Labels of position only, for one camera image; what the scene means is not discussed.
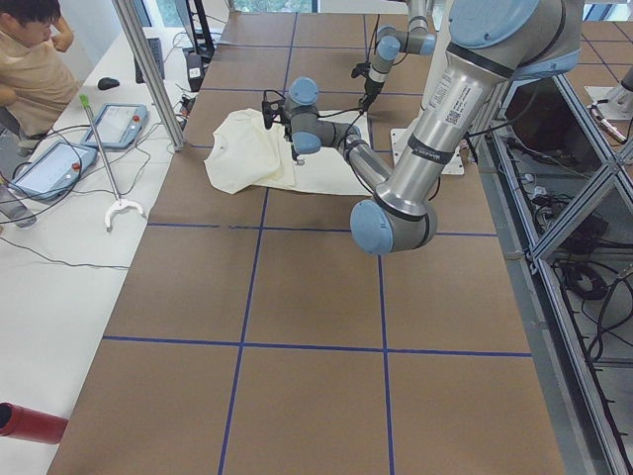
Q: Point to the far blue teach pendant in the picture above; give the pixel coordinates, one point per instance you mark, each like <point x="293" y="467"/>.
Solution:
<point x="118" y="125"/>

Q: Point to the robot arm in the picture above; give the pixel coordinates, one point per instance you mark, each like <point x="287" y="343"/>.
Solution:
<point x="490" y="42"/>
<point x="389" y="42"/>

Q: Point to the black keyboard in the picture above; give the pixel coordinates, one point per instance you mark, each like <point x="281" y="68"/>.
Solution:
<point x="155" y="49"/>

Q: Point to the red cylinder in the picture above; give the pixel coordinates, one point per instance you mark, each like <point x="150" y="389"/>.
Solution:
<point x="31" y="425"/>

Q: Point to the aluminium frame post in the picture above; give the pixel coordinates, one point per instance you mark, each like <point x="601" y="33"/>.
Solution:
<point x="126" y="12"/>

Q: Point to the white reacher grabber stick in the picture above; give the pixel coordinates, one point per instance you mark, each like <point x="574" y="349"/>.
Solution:
<point x="121" y="203"/>

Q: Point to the seated person beige shirt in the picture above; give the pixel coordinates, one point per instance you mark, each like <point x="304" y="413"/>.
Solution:
<point x="36" y="85"/>

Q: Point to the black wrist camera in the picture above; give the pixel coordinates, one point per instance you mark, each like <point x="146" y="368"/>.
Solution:
<point x="272" y="108"/>
<point x="360" y="69"/>

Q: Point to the black power adapter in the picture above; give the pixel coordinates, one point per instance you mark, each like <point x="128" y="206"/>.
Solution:
<point x="195" y="71"/>

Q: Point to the white mounting pillar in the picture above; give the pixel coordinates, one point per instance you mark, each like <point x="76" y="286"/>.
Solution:
<point x="438" y="62"/>

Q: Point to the white pillar base plate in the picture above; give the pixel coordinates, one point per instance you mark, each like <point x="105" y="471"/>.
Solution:
<point x="455" y="166"/>

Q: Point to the near blue teach pendant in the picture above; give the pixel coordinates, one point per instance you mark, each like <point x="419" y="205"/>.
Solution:
<point x="54" y="172"/>

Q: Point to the black computer mouse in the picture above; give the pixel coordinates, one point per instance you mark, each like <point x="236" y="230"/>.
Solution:
<point x="107" y="83"/>

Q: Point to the cream long-sleeve cat shirt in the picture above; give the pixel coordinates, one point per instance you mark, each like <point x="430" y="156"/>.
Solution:
<point x="245" y="154"/>

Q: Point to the blue teach pendant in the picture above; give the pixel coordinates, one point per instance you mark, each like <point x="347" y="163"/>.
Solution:
<point x="118" y="125"/>
<point x="54" y="172"/>

